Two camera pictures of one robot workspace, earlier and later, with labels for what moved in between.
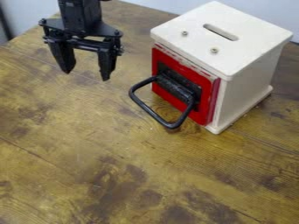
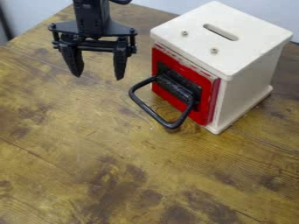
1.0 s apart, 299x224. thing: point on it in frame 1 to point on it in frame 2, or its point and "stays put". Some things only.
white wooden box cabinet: [237, 46] stays put
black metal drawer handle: [174, 79] stays put
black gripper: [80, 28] to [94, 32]
